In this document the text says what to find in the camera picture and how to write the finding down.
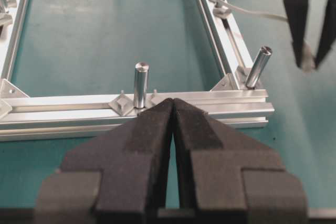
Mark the aluminium extrusion square frame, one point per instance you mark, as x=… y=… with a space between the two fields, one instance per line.
x=25 y=118

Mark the silver pin near corner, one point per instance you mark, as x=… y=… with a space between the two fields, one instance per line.
x=259 y=64

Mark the silver pin near middle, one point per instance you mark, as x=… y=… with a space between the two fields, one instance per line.
x=141 y=77

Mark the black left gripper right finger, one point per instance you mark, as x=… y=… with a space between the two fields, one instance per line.
x=226 y=176

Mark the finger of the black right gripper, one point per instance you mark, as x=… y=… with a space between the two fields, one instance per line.
x=327 y=37
x=296 y=11

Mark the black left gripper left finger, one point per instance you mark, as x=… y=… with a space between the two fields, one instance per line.
x=117 y=177

